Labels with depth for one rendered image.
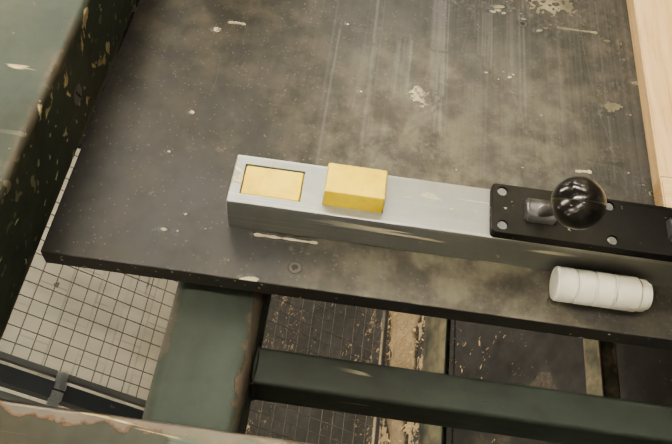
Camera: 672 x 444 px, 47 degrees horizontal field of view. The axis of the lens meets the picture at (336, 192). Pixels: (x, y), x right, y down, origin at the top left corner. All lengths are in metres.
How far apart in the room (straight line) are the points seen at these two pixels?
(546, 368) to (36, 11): 2.25
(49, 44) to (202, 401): 0.32
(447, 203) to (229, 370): 0.23
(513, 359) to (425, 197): 2.20
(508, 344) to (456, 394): 2.20
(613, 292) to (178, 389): 0.36
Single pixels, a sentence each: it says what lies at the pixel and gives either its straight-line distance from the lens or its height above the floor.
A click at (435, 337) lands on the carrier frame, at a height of 0.78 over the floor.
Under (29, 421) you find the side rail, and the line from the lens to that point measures 0.58.
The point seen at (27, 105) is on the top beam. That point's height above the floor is 1.87.
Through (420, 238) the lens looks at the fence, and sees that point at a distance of 0.66.
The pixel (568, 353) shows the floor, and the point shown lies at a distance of 2.68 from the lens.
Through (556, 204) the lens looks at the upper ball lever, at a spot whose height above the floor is 1.55.
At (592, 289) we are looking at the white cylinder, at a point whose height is 1.44.
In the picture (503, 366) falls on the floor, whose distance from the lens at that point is 2.87.
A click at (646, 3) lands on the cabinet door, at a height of 1.36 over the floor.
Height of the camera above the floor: 1.91
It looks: 26 degrees down
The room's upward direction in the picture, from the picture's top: 62 degrees counter-clockwise
